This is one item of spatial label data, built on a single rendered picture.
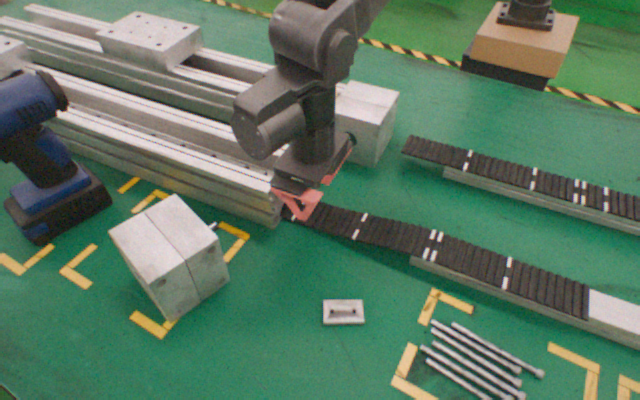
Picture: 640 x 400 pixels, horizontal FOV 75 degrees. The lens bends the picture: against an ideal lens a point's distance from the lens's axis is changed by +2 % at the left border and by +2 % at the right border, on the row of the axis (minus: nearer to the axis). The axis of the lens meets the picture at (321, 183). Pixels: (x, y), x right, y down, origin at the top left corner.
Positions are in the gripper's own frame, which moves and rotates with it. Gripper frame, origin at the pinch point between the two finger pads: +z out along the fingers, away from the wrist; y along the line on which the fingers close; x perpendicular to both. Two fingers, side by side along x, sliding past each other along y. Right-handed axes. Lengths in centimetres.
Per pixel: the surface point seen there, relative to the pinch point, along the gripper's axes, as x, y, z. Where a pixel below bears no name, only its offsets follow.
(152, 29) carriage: -43.7, -19.4, -8.0
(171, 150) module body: -21.5, 3.9, -4.1
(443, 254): 19.6, 1.2, 0.9
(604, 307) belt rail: 38.7, 0.1, 1.5
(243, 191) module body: -8.9, 4.6, -1.6
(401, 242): 14.0, 1.2, 1.5
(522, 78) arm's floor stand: 24, -59, 7
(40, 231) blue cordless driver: -32.2, 20.7, 1.6
